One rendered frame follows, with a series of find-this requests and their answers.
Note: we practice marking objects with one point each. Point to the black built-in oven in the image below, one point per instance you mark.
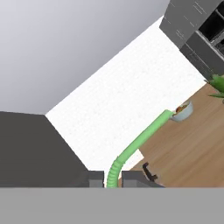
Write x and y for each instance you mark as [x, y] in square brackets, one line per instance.
[214, 30]

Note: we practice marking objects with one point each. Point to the white bowl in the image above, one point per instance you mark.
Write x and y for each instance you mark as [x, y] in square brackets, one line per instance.
[184, 114]

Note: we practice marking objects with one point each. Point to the small black hooked object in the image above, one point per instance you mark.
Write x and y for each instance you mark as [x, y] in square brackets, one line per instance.
[149, 172]

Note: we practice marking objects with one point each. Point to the green potted plant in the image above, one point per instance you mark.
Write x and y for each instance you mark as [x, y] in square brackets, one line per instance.
[218, 84]

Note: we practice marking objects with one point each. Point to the brown food in bowl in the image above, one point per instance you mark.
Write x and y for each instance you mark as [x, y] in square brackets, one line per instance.
[181, 108]

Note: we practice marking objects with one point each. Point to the large dark grey cabinet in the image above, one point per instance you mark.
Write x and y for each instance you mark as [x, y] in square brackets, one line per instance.
[35, 148]

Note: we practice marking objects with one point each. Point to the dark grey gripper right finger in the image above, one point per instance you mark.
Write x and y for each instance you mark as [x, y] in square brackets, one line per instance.
[130, 179]

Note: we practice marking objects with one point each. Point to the dark grey cupboard run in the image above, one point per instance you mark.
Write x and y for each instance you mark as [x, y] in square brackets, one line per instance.
[186, 26]

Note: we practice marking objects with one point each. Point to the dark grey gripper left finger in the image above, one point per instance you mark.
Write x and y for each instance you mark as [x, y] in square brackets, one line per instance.
[95, 178]

